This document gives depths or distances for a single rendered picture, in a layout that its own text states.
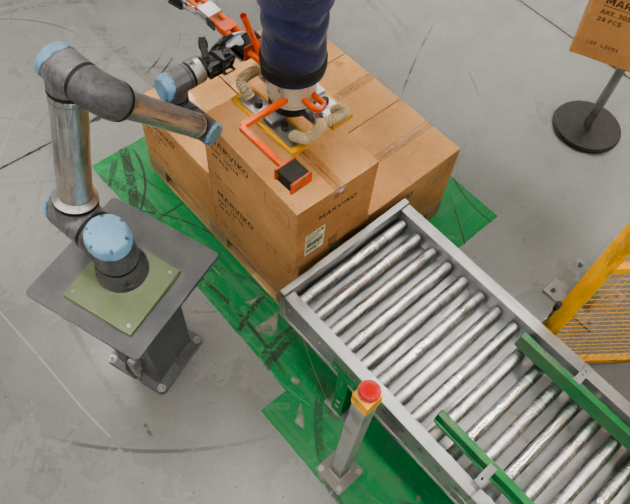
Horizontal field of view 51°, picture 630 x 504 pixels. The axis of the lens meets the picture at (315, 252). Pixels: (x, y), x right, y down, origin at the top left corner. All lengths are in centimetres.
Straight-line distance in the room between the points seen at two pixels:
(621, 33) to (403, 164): 125
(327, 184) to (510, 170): 168
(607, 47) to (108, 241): 256
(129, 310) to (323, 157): 90
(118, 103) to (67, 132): 24
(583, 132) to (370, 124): 150
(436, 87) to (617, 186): 119
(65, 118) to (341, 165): 101
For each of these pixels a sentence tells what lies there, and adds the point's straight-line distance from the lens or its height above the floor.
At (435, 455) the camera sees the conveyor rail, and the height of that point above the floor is 59.
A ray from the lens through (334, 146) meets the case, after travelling 253.
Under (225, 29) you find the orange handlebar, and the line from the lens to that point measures 250.
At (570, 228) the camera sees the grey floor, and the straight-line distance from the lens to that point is 377.
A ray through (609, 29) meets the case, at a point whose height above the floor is 81.
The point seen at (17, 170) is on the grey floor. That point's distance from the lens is 389.
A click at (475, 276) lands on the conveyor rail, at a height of 59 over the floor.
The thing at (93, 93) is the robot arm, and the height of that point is 159.
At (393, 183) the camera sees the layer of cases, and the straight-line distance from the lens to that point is 296.
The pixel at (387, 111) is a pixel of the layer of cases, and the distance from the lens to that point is 323.
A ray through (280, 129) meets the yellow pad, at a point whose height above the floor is 113.
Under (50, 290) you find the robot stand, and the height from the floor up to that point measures 75.
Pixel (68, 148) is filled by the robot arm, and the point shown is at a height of 133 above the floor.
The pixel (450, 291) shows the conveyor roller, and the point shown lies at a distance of 271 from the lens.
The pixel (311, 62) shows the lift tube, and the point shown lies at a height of 142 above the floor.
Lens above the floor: 288
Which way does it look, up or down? 59 degrees down
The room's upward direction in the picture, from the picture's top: 6 degrees clockwise
